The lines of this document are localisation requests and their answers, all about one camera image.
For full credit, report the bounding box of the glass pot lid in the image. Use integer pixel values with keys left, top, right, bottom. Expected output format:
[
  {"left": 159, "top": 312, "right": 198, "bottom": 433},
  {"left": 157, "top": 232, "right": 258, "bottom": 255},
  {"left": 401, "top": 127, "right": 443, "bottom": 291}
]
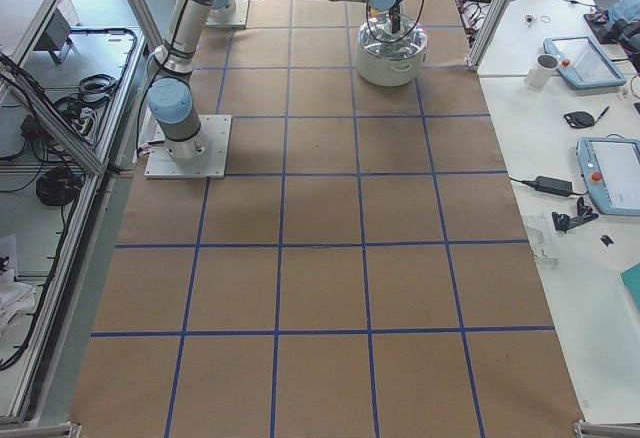
[{"left": 358, "top": 14, "right": 428, "bottom": 61}]

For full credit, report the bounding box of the white steel cooking pot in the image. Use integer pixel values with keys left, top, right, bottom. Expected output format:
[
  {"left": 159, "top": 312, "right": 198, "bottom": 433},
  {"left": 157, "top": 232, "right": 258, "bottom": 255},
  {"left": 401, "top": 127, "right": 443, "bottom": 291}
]
[{"left": 355, "top": 37, "right": 427, "bottom": 87}]

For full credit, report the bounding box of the white mug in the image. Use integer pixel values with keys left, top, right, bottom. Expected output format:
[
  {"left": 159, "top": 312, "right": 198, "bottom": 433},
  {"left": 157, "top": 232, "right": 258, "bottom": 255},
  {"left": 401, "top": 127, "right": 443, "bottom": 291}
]
[{"left": 524, "top": 53, "right": 559, "bottom": 89}]

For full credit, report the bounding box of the upper blue teach pendant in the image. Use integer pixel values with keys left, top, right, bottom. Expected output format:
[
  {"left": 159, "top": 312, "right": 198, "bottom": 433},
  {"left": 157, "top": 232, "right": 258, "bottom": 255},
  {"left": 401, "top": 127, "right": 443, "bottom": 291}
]
[{"left": 543, "top": 36, "right": 626, "bottom": 89}]

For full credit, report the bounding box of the blue teach pendant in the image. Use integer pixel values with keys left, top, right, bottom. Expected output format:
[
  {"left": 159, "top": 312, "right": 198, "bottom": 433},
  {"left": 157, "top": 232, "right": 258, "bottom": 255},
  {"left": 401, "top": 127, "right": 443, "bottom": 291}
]
[
  {"left": 576, "top": 137, "right": 639, "bottom": 217},
  {"left": 543, "top": 36, "right": 626, "bottom": 89}
]

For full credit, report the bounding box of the black round small object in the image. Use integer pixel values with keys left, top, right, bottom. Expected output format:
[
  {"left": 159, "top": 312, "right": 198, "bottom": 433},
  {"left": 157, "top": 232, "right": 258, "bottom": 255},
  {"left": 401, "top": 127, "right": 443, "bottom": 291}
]
[{"left": 563, "top": 111, "right": 596, "bottom": 129}]

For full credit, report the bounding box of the black power adapter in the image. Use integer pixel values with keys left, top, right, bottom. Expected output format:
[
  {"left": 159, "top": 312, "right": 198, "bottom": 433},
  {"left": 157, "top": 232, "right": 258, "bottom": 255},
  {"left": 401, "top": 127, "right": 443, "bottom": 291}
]
[{"left": 534, "top": 176, "right": 574, "bottom": 197}]

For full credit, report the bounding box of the black pen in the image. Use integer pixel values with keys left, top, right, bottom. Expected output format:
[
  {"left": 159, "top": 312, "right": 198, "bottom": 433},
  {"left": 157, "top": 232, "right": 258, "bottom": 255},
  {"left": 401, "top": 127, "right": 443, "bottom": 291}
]
[{"left": 596, "top": 106, "right": 610, "bottom": 122}]

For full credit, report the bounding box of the clear acrylic piece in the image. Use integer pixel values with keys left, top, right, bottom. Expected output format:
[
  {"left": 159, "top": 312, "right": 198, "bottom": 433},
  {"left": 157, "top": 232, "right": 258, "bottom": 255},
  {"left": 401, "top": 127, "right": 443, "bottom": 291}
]
[{"left": 522, "top": 214, "right": 559, "bottom": 267}]

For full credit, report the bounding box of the lower blue teach pendant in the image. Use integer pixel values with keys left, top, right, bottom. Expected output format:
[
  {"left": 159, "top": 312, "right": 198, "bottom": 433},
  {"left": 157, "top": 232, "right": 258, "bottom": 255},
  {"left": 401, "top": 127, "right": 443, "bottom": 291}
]
[{"left": 576, "top": 137, "right": 639, "bottom": 217}]

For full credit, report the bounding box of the grey box on stand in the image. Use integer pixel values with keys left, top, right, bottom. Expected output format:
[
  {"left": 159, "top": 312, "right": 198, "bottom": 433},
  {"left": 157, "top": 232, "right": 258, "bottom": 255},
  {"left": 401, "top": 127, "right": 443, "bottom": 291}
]
[{"left": 34, "top": 9, "right": 73, "bottom": 65}]

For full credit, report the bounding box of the teal notebook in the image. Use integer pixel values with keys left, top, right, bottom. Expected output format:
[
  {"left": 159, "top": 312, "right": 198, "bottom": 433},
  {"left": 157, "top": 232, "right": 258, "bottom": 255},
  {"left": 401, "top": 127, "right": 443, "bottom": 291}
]
[{"left": 621, "top": 263, "right": 640, "bottom": 311}]

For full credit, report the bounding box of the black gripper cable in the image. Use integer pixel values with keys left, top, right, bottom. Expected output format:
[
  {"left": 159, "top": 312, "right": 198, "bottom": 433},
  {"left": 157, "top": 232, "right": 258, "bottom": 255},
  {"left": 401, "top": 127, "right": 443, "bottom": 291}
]
[{"left": 363, "top": 0, "right": 427, "bottom": 44}]

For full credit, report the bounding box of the aluminium frame post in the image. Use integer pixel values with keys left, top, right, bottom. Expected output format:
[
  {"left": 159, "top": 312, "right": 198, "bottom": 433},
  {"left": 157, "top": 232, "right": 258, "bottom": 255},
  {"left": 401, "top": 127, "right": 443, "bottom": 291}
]
[{"left": 467, "top": 0, "right": 511, "bottom": 72}]

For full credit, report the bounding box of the black bracket part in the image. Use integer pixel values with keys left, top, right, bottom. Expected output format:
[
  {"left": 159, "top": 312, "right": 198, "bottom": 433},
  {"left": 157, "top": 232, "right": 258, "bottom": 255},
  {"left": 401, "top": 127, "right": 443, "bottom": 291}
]
[{"left": 551, "top": 197, "right": 599, "bottom": 234}]

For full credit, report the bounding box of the coiled black cable upper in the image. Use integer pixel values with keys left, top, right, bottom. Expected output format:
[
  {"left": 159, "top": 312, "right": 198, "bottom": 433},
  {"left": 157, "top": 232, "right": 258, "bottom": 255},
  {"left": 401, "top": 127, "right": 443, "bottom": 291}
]
[{"left": 77, "top": 74, "right": 121, "bottom": 99}]

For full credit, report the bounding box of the coiled black cable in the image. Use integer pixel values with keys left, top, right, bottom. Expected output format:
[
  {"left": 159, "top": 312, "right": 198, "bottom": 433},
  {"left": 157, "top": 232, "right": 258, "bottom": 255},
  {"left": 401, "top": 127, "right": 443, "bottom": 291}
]
[
  {"left": 35, "top": 166, "right": 83, "bottom": 208},
  {"left": 77, "top": 74, "right": 121, "bottom": 99}
]

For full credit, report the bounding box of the coiled black cable lower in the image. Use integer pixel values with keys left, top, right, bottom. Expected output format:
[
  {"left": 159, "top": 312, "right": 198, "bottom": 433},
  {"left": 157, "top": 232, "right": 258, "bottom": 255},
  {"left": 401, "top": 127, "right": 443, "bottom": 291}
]
[{"left": 35, "top": 166, "right": 83, "bottom": 208}]

